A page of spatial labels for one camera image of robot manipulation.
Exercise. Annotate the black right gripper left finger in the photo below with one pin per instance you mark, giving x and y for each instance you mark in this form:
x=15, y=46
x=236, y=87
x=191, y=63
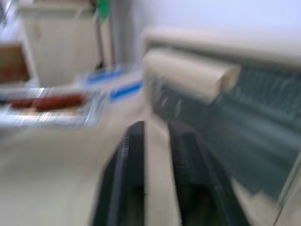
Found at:
x=128, y=174

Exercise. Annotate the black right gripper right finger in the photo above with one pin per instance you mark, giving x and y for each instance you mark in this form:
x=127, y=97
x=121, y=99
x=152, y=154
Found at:
x=195, y=169

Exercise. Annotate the silver foil tray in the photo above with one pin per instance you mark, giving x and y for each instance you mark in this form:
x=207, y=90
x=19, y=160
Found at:
x=50, y=106

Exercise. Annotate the red-brown sausage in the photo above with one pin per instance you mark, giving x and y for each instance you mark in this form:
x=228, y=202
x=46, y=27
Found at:
x=45, y=101

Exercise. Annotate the white box with blue labels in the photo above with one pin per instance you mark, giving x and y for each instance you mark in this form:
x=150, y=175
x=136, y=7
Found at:
x=115, y=82

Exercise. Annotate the cream cabinet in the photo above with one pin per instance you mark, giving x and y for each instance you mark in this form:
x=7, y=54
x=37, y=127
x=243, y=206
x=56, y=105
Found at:
x=63, y=44

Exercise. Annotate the brown cardboard box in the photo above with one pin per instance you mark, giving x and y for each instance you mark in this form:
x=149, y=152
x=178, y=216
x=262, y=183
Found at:
x=11, y=62

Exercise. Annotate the green object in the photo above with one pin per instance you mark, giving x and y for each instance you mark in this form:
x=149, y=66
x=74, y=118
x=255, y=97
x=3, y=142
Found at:
x=103, y=9

